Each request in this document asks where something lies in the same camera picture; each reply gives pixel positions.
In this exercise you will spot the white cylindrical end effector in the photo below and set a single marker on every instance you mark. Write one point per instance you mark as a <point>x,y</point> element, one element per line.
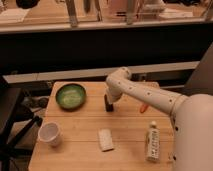
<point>109,104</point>

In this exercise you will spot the black eraser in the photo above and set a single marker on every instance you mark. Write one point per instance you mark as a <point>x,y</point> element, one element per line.
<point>108,107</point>

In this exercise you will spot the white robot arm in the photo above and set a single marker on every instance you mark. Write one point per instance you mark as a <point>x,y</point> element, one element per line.
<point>191,118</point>

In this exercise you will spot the orange carrot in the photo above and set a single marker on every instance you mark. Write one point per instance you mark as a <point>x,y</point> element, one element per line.
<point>143,108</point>

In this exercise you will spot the green bowl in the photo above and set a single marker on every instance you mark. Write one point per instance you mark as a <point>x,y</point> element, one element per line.
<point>71,96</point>

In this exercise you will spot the white tube bottle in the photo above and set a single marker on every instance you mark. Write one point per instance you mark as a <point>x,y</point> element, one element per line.
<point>153,142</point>

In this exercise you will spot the white paper cup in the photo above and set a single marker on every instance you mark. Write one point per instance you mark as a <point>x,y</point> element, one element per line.
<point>49,133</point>

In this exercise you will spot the black chair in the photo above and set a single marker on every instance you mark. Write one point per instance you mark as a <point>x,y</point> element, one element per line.
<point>11,111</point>

